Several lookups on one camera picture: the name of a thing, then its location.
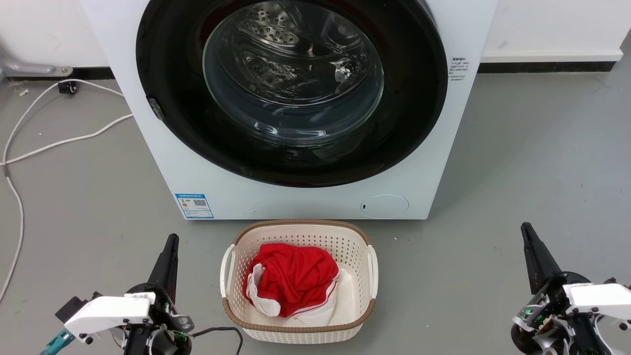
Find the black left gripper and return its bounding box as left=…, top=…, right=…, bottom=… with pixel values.
left=123, top=234, right=195, bottom=355

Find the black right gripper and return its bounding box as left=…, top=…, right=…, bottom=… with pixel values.
left=511, top=222, right=592, bottom=355

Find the black glass washing machine door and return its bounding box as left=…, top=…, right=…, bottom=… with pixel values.
left=136, top=0, right=449, bottom=188

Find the white front-load washing machine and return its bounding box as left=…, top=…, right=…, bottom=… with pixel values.
left=80, top=0, right=498, bottom=220

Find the blue energy label sticker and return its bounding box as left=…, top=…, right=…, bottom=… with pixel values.
left=175, top=193, right=214, bottom=219

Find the red and white garment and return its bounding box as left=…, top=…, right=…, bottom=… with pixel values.
left=243, top=243, right=341, bottom=326

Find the cream plastic laundry basket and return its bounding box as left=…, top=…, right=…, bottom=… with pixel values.
left=220, top=219, right=379, bottom=344

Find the round white filter cover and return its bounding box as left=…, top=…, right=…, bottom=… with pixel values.
left=360, top=194, right=410, bottom=218

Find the small black text sticker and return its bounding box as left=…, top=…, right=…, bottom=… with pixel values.
left=449, top=56, right=473, bottom=82

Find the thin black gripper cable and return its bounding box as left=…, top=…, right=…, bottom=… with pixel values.
left=191, top=326, right=245, bottom=355

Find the teal cable connector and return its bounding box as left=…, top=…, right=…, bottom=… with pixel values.
left=39, top=329, right=75, bottom=355

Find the white floor cable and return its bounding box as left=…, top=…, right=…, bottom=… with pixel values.
left=0, top=114, right=134, bottom=302
left=0, top=79, right=125, bottom=166

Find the white wall ledge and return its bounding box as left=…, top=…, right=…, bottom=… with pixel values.
left=481, top=48, right=624, bottom=63

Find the grey metal floor bracket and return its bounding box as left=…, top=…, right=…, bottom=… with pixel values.
left=0, top=52, right=73, bottom=78

